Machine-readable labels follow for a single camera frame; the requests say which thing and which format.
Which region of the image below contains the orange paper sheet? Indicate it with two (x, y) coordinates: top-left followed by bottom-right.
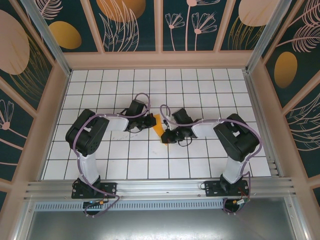
(152, 113), (169, 147)

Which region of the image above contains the shiny metal sheet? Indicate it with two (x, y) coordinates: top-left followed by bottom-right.
(13, 196), (310, 240)

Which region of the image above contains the circuit board with yellow connector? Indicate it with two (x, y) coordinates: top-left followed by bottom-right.
(224, 197), (251, 211)
(82, 199), (110, 210)

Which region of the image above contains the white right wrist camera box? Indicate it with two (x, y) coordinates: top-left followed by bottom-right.
(163, 115), (176, 127)

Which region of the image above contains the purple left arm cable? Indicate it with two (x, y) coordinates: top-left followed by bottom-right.
(72, 92), (153, 218)

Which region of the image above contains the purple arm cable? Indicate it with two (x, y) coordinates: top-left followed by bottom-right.
(159, 104), (263, 216)
(72, 92), (153, 218)

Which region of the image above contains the aluminium mounting rail beam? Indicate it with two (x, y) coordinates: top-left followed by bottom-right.
(23, 176), (297, 204)

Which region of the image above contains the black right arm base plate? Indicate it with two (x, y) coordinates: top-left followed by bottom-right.
(204, 180), (251, 197)

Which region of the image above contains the grey slotted cable duct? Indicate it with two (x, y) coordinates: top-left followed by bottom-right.
(34, 199), (226, 211)

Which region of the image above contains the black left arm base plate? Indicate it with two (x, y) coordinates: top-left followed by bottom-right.
(71, 182), (118, 200)

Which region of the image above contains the aluminium side rail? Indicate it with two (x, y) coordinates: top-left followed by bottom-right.
(243, 71), (283, 178)

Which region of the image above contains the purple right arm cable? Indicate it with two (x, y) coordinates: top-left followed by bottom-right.
(159, 104), (263, 216)

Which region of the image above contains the aluminium frame post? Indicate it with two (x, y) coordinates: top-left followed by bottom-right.
(19, 0), (73, 76)
(243, 0), (293, 74)

